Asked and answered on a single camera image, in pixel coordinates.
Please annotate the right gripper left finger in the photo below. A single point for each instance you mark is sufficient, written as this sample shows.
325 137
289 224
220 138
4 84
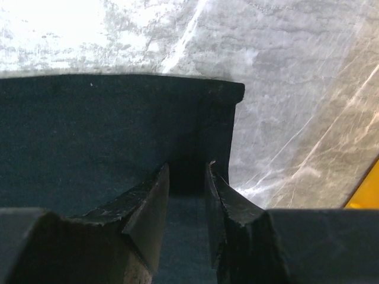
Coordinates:
118 242

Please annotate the yellow plastic bin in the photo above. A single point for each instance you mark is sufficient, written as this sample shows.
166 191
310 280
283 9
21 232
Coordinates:
366 195

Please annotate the black t shirt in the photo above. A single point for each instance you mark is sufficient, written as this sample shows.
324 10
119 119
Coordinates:
72 143

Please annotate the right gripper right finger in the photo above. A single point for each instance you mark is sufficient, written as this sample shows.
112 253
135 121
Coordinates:
249 244

